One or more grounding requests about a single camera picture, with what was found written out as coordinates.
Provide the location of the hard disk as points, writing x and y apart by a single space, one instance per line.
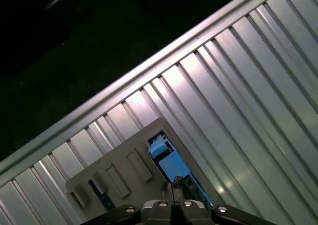
171 165

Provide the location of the grey parts rack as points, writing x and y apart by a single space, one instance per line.
129 148

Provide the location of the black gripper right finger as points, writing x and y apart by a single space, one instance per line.
186 212

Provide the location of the RAM stick with blue label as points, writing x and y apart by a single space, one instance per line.
106 202

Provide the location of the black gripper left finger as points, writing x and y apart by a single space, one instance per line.
162 212

